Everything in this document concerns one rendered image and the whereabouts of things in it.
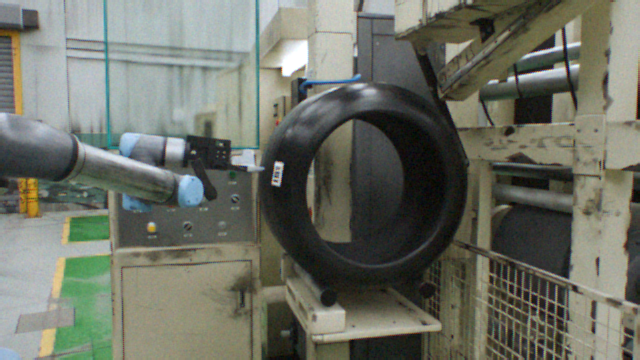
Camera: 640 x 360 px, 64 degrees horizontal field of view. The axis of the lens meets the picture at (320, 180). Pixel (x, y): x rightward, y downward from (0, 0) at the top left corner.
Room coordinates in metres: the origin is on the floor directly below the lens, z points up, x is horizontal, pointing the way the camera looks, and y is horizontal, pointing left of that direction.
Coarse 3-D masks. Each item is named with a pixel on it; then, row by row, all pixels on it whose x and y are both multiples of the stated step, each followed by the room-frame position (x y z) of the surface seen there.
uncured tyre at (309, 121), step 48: (336, 96) 1.32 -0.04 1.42; (384, 96) 1.33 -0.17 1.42; (288, 144) 1.29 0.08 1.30; (432, 144) 1.57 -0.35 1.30; (288, 192) 1.27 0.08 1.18; (432, 192) 1.61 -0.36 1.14; (288, 240) 1.29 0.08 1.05; (384, 240) 1.62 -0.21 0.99; (432, 240) 1.36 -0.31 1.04; (384, 288) 1.37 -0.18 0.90
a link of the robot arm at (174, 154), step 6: (168, 138) 1.29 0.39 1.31; (174, 138) 1.30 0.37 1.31; (168, 144) 1.27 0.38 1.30; (174, 144) 1.28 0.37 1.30; (180, 144) 1.28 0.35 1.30; (168, 150) 1.27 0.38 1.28; (174, 150) 1.27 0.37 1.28; (180, 150) 1.28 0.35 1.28; (168, 156) 1.27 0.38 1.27; (174, 156) 1.27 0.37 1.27; (180, 156) 1.28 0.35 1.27; (168, 162) 1.28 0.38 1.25; (174, 162) 1.28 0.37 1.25; (180, 162) 1.28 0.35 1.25
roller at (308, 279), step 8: (296, 264) 1.59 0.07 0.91; (296, 272) 1.58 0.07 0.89; (304, 272) 1.48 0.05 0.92; (304, 280) 1.46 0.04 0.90; (312, 280) 1.39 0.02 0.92; (312, 288) 1.36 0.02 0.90; (320, 288) 1.31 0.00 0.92; (328, 288) 1.30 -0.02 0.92; (320, 296) 1.28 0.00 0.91; (328, 296) 1.28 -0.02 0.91; (336, 296) 1.29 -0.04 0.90; (328, 304) 1.28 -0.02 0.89
